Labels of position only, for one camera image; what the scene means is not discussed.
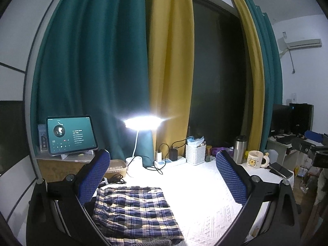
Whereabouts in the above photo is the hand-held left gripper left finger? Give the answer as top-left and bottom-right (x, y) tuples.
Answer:
(26, 149), (111, 246)

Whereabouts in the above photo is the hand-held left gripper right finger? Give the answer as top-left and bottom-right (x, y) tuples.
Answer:
(215, 150), (301, 246)

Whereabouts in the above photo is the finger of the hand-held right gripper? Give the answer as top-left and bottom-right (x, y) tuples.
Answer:
(304, 130), (328, 144)
(292, 137), (328, 157)

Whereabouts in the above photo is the blue yellow plaid shirt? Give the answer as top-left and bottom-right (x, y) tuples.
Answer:
(92, 186), (184, 246)

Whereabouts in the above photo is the person's right forearm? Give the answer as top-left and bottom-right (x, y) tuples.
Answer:
(314, 168), (328, 207)

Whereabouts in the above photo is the black computer tower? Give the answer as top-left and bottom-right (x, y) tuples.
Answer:
(289, 103), (314, 136)

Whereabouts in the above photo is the beige plastic tray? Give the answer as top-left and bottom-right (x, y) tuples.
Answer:
(106, 159), (128, 179)

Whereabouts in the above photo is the white side desk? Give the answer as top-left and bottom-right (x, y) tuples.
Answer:
(266, 133), (308, 177)

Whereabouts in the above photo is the white tablet stand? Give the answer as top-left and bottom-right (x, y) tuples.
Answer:
(60, 150), (95, 161)

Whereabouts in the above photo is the stainless steel tumbler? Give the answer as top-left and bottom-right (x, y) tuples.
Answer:
(233, 135), (248, 165)

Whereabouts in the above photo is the purple cloth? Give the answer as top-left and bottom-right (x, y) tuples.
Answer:
(211, 147), (233, 157)

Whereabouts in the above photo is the cream bear mug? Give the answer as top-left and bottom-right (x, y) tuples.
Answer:
(246, 150), (270, 169)

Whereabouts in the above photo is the black smartphone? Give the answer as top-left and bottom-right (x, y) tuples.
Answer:
(269, 162), (293, 178)

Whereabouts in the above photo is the black computer monitor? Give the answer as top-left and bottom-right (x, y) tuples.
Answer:
(272, 104), (291, 134)

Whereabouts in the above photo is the brown cardboard box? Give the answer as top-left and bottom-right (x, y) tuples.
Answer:
(36, 156), (99, 182)

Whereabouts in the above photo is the white textured tablecloth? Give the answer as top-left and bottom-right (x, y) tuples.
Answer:
(97, 159), (294, 246)

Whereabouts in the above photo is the white perforated basket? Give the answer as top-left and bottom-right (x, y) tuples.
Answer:
(185, 143), (207, 165)

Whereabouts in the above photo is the tablet with teal screen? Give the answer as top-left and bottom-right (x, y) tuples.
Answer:
(46, 115), (99, 157)

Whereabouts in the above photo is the blue face mask pack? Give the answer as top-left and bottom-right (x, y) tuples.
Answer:
(187, 136), (205, 148)

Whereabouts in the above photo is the white power strip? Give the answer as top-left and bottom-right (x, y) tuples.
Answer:
(154, 156), (187, 168)

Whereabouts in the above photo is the blue printed card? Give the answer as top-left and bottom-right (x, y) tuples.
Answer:
(38, 124), (50, 151)

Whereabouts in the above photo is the narrow teal curtain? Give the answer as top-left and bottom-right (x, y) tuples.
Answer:
(241, 0), (284, 150)

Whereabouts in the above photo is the white desk lamp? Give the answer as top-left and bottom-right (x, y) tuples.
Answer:
(123, 116), (164, 178)

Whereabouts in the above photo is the narrow yellow curtain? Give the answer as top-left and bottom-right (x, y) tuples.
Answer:
(228, 0), (265, 151)

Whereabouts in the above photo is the white air conditioner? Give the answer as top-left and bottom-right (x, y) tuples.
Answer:
(278, 37), (322, 54)

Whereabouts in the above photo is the dark window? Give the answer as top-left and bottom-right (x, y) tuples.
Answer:
(188, 0), (246, 154)

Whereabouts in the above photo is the wide teal curtain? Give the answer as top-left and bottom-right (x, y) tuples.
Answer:
(30, 0), (154, 167)

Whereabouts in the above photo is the wide yellow curtain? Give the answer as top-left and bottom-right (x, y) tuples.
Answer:
(146, 0), (194, 164)

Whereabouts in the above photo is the black coiled cable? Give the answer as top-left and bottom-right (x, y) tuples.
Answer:
(102, 174), (127, 185)

